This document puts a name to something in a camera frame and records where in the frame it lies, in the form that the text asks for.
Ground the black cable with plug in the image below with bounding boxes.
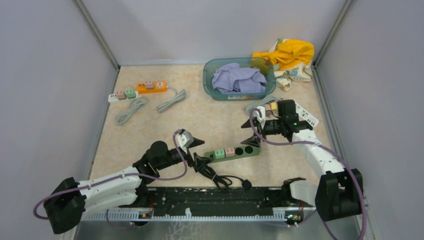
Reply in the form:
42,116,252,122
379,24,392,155
198,163,253,191

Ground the yellow usb charger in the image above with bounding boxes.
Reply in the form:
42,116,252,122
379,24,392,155
269,102,278,111

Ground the green charger on white strip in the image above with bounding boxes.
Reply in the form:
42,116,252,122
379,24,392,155
124,89,137,99

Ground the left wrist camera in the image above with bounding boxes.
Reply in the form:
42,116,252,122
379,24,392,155
176,129,194,154

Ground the small white power strip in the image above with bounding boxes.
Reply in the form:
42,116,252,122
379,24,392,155
108,91,139,104

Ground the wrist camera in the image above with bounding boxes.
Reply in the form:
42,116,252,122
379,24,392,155
176,129,194,154
253,106,266,129

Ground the purple cloth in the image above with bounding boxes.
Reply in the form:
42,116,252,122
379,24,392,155
211,63,267,94

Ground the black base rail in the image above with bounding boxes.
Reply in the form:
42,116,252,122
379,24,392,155
117,186,316,220

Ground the white patterned cloth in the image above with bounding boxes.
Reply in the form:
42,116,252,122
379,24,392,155
274,62,313,92

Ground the grey power strip cable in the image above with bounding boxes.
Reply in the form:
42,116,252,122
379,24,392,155
244,96,282,115

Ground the green power strip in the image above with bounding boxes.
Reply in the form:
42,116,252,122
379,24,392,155
203,145,261,163

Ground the teal plastic basin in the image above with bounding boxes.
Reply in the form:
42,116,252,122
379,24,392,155
203,57,276,101

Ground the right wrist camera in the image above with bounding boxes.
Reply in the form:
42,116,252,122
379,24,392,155
253,106,266,129

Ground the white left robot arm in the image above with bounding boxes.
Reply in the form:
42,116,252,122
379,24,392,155
42,132,205,235

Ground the grey coiled cable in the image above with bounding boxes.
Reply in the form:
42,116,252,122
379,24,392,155
156,86,187,114

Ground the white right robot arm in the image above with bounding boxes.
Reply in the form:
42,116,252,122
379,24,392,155
242,100,365,222

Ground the pink usb charger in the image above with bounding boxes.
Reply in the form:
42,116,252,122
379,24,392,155
264,104,273,117
224,147,236,158

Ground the pink charger on white strip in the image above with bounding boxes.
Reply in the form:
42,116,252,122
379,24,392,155
115,91,127,100

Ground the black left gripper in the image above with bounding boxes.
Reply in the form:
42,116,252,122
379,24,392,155
156,137,214,172

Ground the small strip grey cable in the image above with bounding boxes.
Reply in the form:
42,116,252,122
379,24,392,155
114,96,150,126

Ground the orange power strip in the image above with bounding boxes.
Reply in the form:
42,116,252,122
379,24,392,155
136,81,168,95

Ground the yellow cloth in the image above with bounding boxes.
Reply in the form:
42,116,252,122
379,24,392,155
252,39,315,71

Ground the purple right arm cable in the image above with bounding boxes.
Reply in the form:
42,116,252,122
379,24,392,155
248,107,368,240

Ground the light green usb charger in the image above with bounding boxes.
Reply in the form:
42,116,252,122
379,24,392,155
214,149,226,160

